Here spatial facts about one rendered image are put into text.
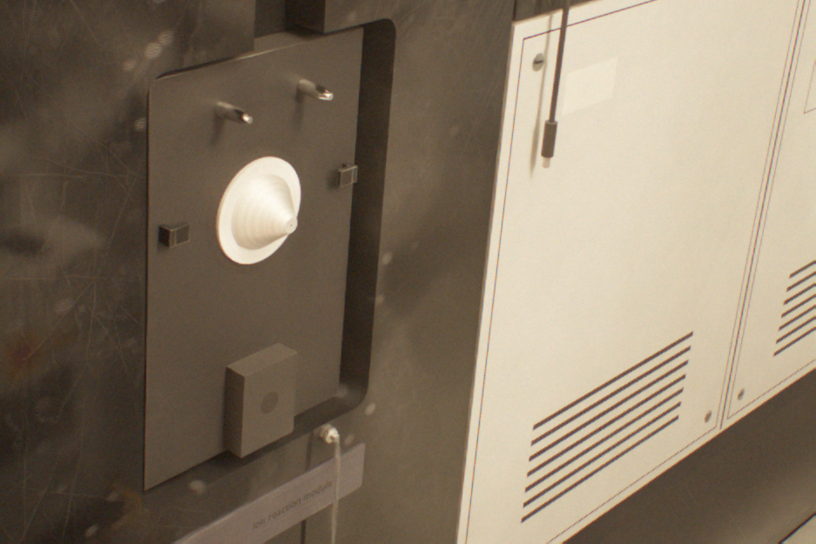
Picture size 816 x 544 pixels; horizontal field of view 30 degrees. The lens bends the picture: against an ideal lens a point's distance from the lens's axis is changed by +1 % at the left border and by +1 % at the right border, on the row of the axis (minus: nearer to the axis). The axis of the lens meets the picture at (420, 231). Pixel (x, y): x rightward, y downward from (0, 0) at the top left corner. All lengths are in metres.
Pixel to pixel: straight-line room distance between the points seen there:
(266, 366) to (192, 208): 0.12
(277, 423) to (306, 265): 0.09
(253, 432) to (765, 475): 0.77
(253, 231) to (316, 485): 0.21
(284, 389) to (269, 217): 0.12
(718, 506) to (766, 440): 0.14
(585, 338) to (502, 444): 0.11
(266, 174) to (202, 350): 0.11
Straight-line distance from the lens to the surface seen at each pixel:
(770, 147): 1.35
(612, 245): 1.17
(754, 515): 1.51
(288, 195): 0.85
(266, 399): 0.90
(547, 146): 1.02
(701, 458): 1.55
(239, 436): 0.90
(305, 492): 0.97
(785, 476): 1.57
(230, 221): 0.84
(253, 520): 0.95
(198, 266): 0.84
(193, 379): 0.87
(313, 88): 0.84
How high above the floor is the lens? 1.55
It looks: 25 degrees down
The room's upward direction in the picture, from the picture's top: 5 degrees clockwise
